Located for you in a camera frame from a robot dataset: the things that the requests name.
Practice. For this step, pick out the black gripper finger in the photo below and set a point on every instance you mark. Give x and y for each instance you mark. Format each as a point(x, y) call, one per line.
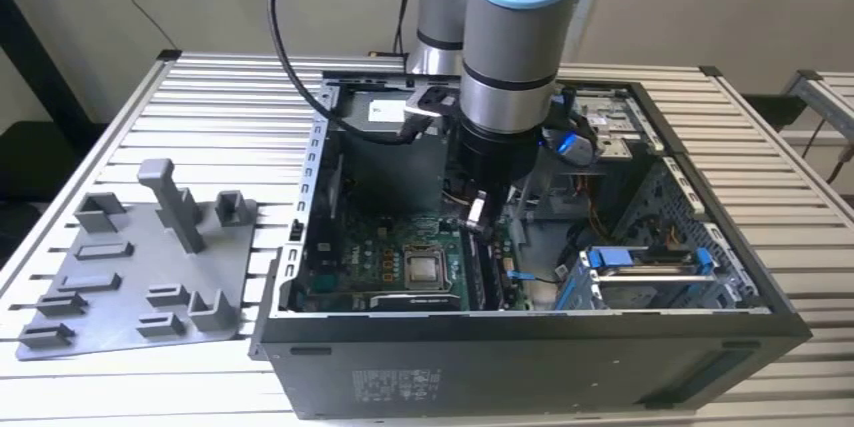
point(496, 207)
point(475, 214)

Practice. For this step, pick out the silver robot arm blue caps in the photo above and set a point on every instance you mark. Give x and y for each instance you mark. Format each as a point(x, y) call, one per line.
point(513, 47)

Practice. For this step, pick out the black RAM slot bank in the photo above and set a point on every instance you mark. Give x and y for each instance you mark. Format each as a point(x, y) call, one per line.
point(472, 272)

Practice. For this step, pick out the CPU socket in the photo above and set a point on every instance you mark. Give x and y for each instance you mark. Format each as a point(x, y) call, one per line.
point(421, 248)

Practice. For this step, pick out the silver CPU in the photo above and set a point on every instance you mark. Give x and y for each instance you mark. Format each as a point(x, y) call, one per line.
point(424, 272)

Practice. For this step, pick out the grey power supply unit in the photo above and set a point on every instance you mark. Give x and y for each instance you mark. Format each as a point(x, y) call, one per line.
point(387, 172)

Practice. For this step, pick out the green motherboard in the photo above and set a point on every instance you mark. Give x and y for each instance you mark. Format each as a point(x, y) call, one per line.
point(373, 247)

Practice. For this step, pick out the grey metal drive cage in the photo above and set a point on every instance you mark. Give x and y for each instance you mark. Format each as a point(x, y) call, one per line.
point(613, 117)

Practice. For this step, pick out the black graphics card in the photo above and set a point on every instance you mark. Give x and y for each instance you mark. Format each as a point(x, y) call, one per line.
point(413, 303)

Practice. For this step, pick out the hard disk in blue carrier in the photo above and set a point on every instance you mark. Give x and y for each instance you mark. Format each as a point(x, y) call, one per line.
point(640, 274)

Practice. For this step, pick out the black open PC case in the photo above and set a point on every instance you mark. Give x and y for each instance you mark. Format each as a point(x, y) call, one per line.
point(467, 372)

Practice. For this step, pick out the black box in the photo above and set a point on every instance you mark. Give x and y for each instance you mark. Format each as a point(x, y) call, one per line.
point(774, 112)

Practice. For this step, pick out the grey parts rack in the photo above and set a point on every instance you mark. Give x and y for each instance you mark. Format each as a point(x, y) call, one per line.
point(133, 257)

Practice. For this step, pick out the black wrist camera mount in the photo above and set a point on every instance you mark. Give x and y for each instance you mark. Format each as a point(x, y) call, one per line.
point(433, 99)

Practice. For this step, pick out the aluminium frame table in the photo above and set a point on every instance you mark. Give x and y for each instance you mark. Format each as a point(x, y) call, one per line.
point(820, 97)

